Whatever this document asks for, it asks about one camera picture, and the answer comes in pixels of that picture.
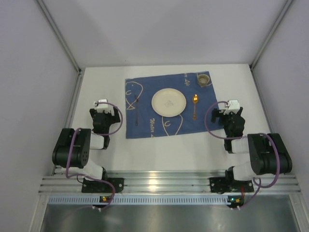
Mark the blue fish placemat cloth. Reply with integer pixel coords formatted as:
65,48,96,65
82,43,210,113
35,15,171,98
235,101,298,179
125,71,217,139

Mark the brown fork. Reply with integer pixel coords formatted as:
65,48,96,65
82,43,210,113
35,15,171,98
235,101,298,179
135,94,139,126

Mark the gold metal spoon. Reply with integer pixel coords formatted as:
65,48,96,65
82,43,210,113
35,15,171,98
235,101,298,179
192,94,198,120

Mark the cream ceramic plate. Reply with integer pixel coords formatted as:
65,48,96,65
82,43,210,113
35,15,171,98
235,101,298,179
151,88,186,117

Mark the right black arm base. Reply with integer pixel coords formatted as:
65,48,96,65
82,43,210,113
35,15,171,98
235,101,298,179
209,167,254,194

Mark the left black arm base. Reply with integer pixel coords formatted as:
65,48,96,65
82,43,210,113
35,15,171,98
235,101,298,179
76,176,125,193

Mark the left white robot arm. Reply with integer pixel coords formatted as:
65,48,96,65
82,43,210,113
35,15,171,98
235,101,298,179
52,106,123,181

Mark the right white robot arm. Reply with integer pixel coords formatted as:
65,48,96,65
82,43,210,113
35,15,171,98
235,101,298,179
211,107,293,181

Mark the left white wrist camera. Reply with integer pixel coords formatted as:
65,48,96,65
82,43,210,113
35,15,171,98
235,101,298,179
94,99,109,113

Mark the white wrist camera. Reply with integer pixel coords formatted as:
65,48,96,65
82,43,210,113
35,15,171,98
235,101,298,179
94,99,109,113
224,100,240,115

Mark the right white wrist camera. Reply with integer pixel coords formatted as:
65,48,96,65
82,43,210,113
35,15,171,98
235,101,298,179
224,100,240,115

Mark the aluminium rail frame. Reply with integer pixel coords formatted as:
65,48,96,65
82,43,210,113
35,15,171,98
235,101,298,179
38,169,301,196

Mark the slotted cable duct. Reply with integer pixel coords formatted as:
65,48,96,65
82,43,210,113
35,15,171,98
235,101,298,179
48,195,244,206

